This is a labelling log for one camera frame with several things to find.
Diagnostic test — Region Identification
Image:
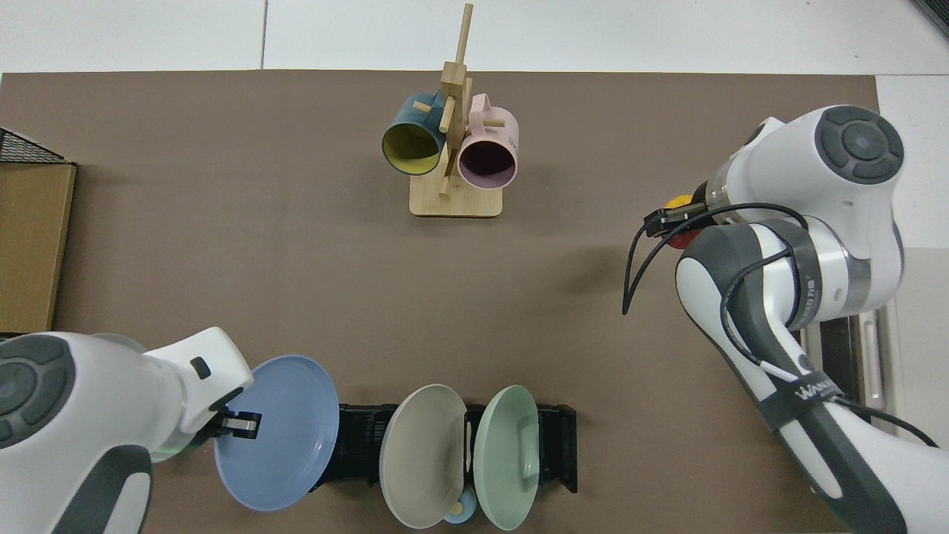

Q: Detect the red yellow apple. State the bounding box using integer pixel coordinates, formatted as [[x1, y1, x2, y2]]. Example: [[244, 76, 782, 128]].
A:
[[665, 194, 702, 250]]

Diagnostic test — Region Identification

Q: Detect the blue plate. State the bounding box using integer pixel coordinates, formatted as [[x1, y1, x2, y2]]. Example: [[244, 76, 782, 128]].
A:
[[214, 355, 340, 512]]

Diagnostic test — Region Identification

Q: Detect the black dish rack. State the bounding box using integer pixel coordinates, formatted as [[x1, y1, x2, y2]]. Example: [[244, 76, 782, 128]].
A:
[[310, 403, 578, 494]]

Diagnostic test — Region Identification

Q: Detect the beige plate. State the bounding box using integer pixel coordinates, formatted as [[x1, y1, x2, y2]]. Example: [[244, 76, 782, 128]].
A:
[[379, 383, 469, 530]]

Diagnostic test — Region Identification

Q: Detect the pale green plate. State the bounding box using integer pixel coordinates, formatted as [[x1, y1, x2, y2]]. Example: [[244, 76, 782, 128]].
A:
[[474, 384, 540, 531]]

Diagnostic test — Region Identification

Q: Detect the brown table cloth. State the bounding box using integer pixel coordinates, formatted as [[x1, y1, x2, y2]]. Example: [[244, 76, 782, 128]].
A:
[[0, 70, 896, 534]]

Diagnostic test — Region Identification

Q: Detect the pink mug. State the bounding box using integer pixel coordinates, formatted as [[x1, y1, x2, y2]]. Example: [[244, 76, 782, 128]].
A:
[[457, 93, 520, 189]]

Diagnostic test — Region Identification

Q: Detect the wooden mug stand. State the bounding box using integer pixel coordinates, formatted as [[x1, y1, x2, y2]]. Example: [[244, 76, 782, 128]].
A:
[[409, 3, 503, 218]]

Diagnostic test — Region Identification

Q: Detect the small blue round thing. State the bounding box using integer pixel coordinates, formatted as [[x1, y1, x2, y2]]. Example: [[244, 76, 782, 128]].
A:
[[443, 488, 477, 525]]

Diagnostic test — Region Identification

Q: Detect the pale toaster oven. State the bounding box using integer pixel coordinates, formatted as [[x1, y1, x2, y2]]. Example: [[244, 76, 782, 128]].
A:
[[801, 247, 949, 453]]

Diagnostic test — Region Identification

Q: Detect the teal mug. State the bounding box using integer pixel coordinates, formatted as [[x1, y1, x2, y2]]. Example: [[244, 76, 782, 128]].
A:
[[381, 91, 447, 177]]

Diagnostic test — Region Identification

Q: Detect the dark grey panel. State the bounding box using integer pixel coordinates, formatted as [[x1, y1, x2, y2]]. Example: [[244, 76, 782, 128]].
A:
[[910, 0, 949, 38]]

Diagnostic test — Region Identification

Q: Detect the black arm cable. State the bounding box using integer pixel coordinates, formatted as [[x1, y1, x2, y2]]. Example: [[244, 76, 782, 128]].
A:
[[621, 202, 941, 449]]

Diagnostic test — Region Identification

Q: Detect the wire basket with wooden floor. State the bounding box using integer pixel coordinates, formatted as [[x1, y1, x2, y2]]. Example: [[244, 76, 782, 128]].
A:
[[0, 128, 77, 334]]

